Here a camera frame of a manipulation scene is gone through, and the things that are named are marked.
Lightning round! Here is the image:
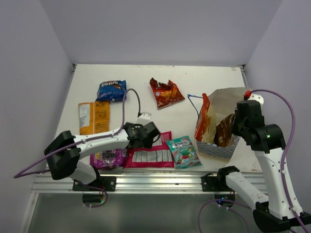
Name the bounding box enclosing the brown sea salt chip bag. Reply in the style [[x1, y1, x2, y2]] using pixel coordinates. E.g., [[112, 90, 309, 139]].
[[214, 114, 236, 148]]

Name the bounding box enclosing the pink snack bag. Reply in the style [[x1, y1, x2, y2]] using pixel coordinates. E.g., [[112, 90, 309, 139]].
[[124, 131, 174, 168]]

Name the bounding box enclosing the blue checkered paper bag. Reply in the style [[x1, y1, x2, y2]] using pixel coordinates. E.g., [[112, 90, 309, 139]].
[[187, 87, 247, 159]]

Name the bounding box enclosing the purple grape candy bag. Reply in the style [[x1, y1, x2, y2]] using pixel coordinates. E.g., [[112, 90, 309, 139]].
[[90, 149, 126, 170]]

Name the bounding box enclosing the orange cream cassava chips bag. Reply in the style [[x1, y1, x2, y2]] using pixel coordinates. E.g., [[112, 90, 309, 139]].
[[194, 93, 217, 143]]

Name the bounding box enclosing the teal Fox's candy bag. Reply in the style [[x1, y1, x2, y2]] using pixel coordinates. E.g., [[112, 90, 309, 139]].
[[166, 136, 202, 169]]

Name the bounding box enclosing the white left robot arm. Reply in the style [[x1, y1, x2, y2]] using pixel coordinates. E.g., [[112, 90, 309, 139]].
[[44, 122, 160, 191]]

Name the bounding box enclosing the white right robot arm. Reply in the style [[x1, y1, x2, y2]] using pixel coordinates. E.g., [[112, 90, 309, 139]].
[[216, 100, 311, 233]]

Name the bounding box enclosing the red torn chip bag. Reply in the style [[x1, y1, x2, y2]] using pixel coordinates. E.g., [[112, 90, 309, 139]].
[[149, 78, 185, 110]]

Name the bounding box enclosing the blue Doritos chip bag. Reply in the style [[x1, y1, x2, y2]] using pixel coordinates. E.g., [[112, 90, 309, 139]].
[[96, 80, 127, 103]]

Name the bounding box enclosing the orange yellow snack packet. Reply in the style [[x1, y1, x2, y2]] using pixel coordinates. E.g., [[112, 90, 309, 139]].
[[78, 101, 110, 135]]

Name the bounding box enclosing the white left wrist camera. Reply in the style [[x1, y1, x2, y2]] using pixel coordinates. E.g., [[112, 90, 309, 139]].
[[136, 112, 152, 126]]

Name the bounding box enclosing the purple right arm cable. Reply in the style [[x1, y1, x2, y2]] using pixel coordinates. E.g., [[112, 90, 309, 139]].
[[197, 89, 311, 233]]

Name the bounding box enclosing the aluminium table frame rail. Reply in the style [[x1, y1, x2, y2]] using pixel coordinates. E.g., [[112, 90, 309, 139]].
[[34, 64, 268, 195]]

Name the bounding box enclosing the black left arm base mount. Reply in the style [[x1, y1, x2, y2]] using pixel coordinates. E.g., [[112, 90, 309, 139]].
[[72, 176, 117, 192]]

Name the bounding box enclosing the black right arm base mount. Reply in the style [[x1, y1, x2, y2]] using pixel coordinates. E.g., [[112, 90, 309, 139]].
[[201, 173, 233, 192]]

